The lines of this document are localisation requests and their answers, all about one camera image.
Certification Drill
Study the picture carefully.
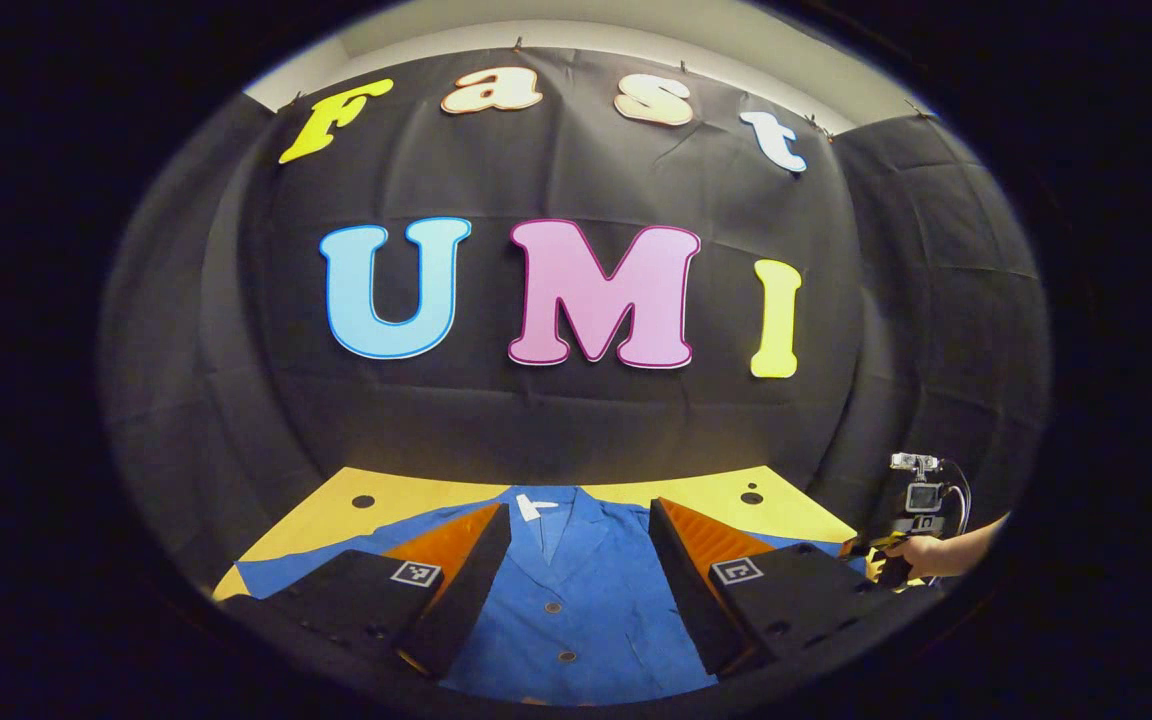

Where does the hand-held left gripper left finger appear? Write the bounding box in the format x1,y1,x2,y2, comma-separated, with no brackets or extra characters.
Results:
221,502,514,682

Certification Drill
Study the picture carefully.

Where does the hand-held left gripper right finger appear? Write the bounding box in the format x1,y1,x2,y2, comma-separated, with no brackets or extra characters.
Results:
648,497,945,682

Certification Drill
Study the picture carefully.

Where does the blue corduroy shirt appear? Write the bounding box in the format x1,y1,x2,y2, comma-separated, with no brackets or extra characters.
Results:
234,485,872,706

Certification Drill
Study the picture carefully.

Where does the black backdrop cloth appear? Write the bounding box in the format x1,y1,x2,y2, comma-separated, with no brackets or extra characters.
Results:
96,45,1052,611

